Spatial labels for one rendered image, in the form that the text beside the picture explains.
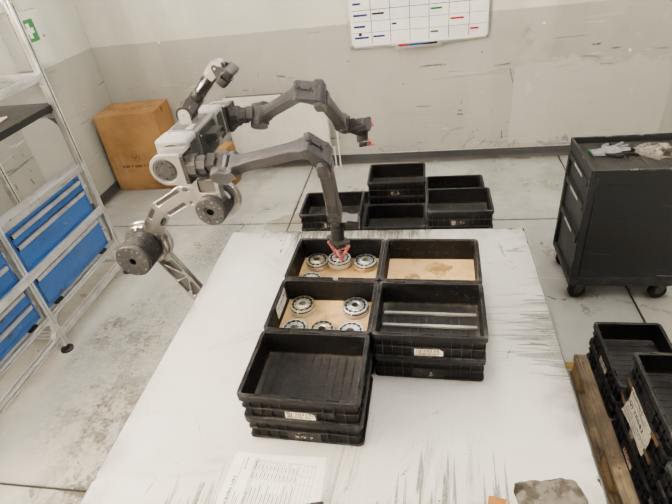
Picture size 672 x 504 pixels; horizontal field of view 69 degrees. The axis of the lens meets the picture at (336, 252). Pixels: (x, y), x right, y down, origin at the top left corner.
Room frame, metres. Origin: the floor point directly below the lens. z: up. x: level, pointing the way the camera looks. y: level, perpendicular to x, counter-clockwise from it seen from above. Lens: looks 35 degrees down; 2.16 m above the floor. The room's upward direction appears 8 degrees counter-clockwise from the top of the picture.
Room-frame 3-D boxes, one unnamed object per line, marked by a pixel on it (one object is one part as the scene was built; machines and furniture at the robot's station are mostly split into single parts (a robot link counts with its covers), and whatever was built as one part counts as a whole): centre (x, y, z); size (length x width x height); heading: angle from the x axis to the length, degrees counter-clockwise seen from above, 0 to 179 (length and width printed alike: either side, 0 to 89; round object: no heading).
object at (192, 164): (1.68, 0.46, 1.45); 0.09 x 0.08 x 0.12; 167
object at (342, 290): (1.42, 0.08, 0.87); 0.40 x 0.30 x 0.11; 76
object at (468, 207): (2.63, -0.80, 0.37); 0.40 x 0.30 x 0.45; 77
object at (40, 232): (2.79, 1.74, 0.60); 0.72 x 0.03 x 0.56; 167
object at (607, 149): (2.47, -1.62, 0.88); 0.25 x 0.19 x 0.03; 77
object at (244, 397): (1.13, 0.15, 0.92); 0.40 x 0.30 x 0.02; 76
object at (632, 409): (1.10, -1.07, 0.41); 0.31 x 0.02 x 0.16; 167
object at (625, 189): (2.37, -1.72, 0.45); 0.60 x 0.45 x 0.90; 77
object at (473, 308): (1.33, -0.31, 0.87); 0.40 x 0.30 x 0.11; 76
